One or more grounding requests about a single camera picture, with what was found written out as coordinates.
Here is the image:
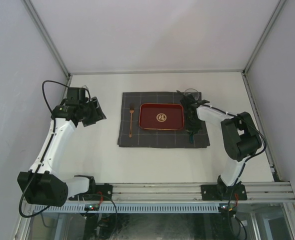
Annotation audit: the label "right aluminium frame post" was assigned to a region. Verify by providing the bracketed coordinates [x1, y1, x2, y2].
[242, 0, 288, 76]

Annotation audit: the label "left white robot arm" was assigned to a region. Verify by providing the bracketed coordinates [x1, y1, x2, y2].
[17, 97, 106, 207]

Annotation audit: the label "rose gold fork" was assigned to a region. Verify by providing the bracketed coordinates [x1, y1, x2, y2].
[129, 103, 135, 138]

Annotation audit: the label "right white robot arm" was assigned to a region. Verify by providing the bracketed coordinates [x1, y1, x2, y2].
[184, 103, 266, 200]

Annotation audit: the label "aluminium front rail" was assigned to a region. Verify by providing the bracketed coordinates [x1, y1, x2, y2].
[104, 182, 295, 203]

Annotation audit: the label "gold spoon green handle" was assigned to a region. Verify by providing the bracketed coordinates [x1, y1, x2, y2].
[189, 132, 194, 144]

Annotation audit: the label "aluminium frame post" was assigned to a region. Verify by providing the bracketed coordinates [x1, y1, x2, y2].
[242, 0, 288, 76]
[21, 0, 71, 80]

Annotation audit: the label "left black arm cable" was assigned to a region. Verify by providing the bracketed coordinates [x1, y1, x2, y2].
[18, 79, 71, 218]

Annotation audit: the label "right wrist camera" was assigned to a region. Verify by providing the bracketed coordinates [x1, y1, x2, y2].
[176, 90, 209, 108]

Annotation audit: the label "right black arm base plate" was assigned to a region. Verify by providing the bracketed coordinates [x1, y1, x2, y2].
[200, 184, 248, 201]

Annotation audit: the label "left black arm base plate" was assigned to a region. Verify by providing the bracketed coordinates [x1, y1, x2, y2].
[68, 183, 113, 201]

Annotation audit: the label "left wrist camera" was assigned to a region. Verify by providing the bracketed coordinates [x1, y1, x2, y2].
[66, 87, 88, 102]

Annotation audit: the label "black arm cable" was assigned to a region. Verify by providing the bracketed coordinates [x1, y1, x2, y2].
[18, 79, 71, 218]
[247, 124, 267, 158]

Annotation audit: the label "clear glass cup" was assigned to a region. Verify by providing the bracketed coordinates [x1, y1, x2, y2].
[183, 88, 201, 101]

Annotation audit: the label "red rectangular tray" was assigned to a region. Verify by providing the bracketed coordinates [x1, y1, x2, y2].
[139, 103, 185, 131]

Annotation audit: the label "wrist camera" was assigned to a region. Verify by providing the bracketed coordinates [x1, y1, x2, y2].
[176, 90, 209, 108]
[66, 87, 88, 102]

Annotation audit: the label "grey slotted cable duct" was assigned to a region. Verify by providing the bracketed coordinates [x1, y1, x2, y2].
[46, 202, 220, 214]

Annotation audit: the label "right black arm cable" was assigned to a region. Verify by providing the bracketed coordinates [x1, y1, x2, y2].
[247, 124, 267, 158]

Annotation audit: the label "grey checked cloth napkin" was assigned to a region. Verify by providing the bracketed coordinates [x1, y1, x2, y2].
[117, 91, 210, 149]

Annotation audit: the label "left aluminium frame post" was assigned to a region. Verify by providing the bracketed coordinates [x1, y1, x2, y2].
[21, 0, 71, 80]

